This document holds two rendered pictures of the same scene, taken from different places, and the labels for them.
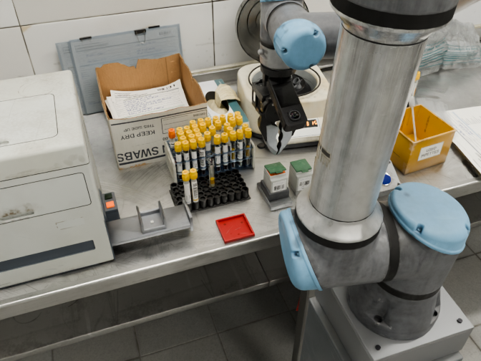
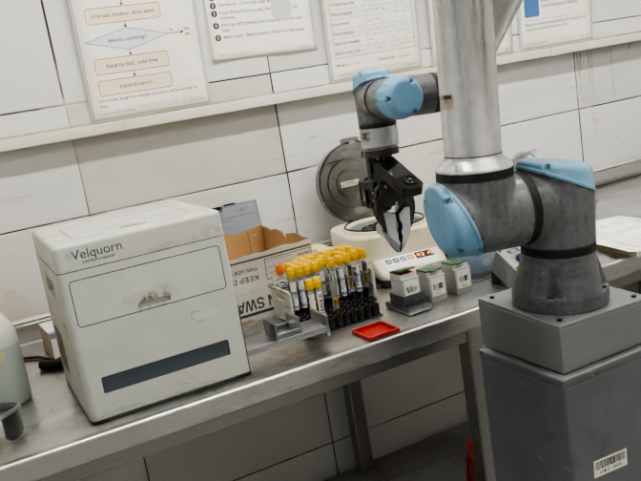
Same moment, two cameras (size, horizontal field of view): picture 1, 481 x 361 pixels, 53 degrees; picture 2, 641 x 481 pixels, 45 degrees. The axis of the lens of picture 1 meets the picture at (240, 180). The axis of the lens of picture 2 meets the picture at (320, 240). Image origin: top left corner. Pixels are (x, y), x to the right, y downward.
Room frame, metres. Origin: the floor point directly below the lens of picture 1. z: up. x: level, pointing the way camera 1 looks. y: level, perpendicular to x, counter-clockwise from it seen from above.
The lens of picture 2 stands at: (-0.66, 0.23, 1.36)
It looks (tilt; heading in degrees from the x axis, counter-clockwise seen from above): 12 degrees down; 354
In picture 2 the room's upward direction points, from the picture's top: 9 degrees counter-clockwise
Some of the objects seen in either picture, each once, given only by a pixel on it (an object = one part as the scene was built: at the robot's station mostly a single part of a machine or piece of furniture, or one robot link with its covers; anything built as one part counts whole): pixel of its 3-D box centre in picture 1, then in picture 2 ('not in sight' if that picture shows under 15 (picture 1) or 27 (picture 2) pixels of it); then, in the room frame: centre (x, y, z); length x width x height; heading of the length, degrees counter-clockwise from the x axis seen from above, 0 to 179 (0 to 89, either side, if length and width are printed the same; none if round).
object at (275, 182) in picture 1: (275, 181); (405, 287); (0.84, -0.08, 0.92); 0.05 x 0.04 x 0.06; 20
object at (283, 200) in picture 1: (274, 190); (407, 300); (0.84, -0.08, 0.89); 0.09 x 0.05 x 0.04; 20
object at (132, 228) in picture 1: (141, 223); (272, 333); (0.71, 0.21, 0.92); 0.21 x 0.07 x 0.05; 109
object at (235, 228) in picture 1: (235, 228); (375, 330); (0.73, 0.01, 0.88); 0.07 x 0.07 x 0.01; 19
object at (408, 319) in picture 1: (399, 282); (558, 270); (0.49, -0.26, 1.00); 0.15 x 0.15 x 0.10
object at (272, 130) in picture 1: (267, 134); (384, 231); (0.86, -0.06, 1.04); 0.06 x 0.03 x 0.09; 20
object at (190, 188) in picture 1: (208, 176); (331, 296); (0.85, 0.07, 0.93); 0.17 x 0.09 x 0.11; 109
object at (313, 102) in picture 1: (284, 100); (389, 245); (1.17, -0.12, 0.94); 0.30 x 0.24 x 0.12; 10
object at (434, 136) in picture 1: (412, 138); not in sight; (1.00, -0.44, 0.93); 0.13 x 0.13 x 0.10; 24
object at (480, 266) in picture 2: not in sight; (472, 256); (0.97, -0.27, 0.92); 0.10 x 0.07 x 0.10; 101
